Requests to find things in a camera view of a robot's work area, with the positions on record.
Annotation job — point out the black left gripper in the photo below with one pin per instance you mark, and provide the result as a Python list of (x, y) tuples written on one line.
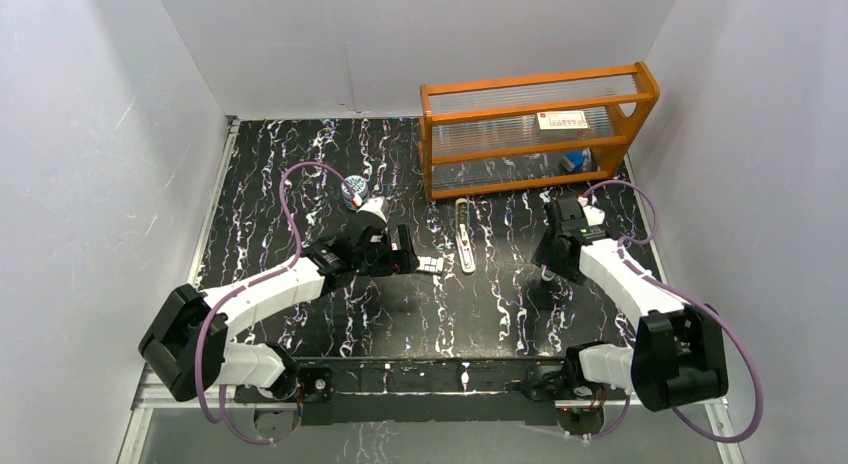
[(404, 249)]

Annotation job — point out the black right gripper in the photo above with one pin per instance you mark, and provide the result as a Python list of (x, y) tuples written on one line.
[(543, 254)]

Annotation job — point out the white metal stapler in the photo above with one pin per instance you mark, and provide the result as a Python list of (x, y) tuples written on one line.
[(467, 261)]

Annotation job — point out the cardboard staple tray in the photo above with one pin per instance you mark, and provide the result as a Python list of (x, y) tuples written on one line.
[(430, 265)]

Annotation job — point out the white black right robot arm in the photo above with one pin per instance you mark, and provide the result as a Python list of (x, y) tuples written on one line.
[(678, 356)]

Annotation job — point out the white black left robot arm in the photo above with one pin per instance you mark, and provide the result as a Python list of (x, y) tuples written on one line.
[(191, 343)]

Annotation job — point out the blue grey stapler remover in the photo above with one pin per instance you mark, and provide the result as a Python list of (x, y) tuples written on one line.
[(573, 162)]

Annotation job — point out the blue white round jar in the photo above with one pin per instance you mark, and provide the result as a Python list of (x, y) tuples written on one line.
[(355, 191)]

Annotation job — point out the white red box on shelf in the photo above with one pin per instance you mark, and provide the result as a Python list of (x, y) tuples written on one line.
[(571, 124)]

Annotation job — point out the orange wooden shelf rack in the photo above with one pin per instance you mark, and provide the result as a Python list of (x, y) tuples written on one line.
[(479, 137)]

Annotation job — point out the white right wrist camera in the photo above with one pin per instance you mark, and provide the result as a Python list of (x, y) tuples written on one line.
[(594, 215)]

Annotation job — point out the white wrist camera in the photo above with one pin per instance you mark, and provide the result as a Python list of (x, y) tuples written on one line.
[(375, 211), (594, 215)]

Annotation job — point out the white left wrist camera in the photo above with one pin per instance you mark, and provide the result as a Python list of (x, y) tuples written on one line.
[(375, 211)]

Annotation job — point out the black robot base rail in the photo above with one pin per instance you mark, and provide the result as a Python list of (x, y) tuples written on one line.
[(535, 390)]

